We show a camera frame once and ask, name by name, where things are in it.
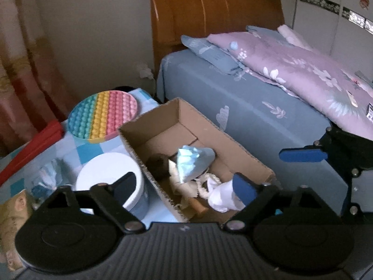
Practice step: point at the red flat object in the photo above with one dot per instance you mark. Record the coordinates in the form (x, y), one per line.
(43, 140)

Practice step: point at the blue ribbon bundle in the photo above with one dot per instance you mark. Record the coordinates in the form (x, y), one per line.
(48, 178)

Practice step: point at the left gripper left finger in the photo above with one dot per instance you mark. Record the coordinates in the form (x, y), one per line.
(73, 231)

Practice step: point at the gold and white box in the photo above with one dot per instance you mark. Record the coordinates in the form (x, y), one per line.
(14, 214)

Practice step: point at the cream fabric bow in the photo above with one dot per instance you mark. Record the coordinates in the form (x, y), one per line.
(185, 190)

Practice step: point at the pink striped curtain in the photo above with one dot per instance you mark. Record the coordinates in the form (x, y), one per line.
(33, 91)

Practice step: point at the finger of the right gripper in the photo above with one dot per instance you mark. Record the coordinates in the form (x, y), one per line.
(302, 155)

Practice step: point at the clear jar white lid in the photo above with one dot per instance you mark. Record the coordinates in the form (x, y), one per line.
(108, 168)

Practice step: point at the cream hair scrunchie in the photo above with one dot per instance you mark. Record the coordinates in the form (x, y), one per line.
(206, 184)

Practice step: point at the white sock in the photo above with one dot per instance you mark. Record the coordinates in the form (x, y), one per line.
(222, 198)

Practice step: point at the pink floral quilt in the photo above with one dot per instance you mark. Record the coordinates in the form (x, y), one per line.
(316, 79)

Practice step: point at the light blue face mask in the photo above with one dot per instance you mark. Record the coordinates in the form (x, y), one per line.
(193, 161)

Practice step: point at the blue checkered tablecloth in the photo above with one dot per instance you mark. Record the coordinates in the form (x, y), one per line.
(73, 154)

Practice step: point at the wooden bed headboard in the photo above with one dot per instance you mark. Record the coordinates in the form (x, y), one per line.
(198, 18)

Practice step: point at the dark brown hair scrunchie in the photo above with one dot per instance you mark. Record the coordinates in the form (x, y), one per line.
(158, 167)

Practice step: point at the brown cardboard box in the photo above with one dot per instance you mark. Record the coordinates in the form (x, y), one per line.
(169, 127)

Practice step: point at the rainbow pop-it silicone mat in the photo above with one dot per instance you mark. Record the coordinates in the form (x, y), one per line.
(97, 118)

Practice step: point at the blue floral bed sheet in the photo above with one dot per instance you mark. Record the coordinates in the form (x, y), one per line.
(261, 117)

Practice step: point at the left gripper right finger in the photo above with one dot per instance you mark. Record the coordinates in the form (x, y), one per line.
(294, 231)

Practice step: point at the blue floral pillow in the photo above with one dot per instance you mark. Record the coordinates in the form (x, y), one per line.
(216, 56)

